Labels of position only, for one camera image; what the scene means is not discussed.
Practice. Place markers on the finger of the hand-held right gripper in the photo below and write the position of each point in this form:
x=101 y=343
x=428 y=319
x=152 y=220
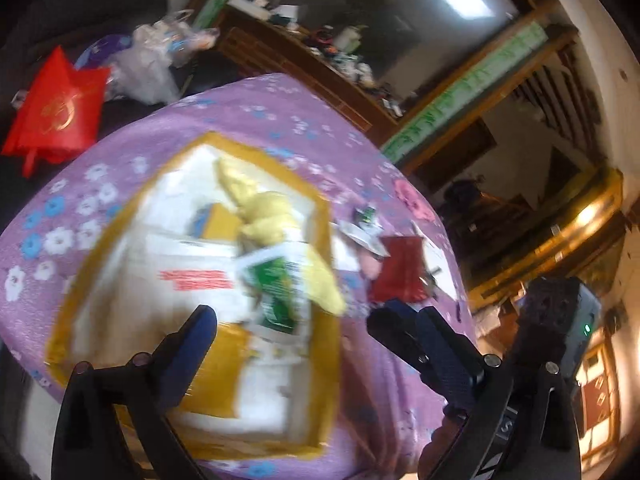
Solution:
x=395 y=330

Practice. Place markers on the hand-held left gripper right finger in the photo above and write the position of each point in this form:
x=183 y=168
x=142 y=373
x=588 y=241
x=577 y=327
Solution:
x=452 y=360

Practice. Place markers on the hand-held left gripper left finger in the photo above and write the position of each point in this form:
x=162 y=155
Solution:
x=197 y=345

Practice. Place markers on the white bag with red print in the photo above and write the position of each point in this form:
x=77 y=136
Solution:
x=195 y=265

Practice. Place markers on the green printed white bag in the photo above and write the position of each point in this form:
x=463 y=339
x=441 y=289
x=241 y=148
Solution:
x=272 y=285

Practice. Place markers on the white box with yellow tape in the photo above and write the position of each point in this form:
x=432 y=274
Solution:
x=150 y=220

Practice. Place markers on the pale yellow plush cloth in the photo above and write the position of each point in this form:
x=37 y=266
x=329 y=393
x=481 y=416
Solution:
x=270 y=215

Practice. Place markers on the dark red fabric pouch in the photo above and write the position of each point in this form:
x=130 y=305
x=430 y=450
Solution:
x=400 y=270

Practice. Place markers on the small pink object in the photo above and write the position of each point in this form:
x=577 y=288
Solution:
x=371 y=266

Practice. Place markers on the small green white packet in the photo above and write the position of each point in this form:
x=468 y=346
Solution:
x=367 y=215

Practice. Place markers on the yellow blue packet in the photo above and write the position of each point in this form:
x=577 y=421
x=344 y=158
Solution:
x=217 y=222

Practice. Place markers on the wooden stair railing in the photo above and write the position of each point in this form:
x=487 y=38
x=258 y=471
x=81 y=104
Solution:
x=560 y=105

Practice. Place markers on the purple floral blanket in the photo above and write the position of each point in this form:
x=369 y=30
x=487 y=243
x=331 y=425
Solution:
x=250 y=110

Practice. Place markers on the wooden cabinet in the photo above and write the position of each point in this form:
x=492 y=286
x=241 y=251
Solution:
x=310 y=80

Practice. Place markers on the clutter of small items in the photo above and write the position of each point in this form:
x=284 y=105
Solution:
x=350 y=57

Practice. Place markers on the red gift bag gold print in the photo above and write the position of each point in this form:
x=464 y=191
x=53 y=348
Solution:
x=60 y=105

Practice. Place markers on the clear plastic bag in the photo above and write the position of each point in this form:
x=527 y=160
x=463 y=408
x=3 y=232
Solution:
x=145 y=60

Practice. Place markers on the cabinet mirror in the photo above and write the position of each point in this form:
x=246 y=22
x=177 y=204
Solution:
x=400 y=25

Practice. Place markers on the purple round disc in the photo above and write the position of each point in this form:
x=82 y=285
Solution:
x=102 y=50

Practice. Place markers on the black sofa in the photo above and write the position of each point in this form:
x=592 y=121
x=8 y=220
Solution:
x=75 y=0

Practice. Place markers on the gilded wooden frame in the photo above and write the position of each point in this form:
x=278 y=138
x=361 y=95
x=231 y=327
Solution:
x=575 y=230

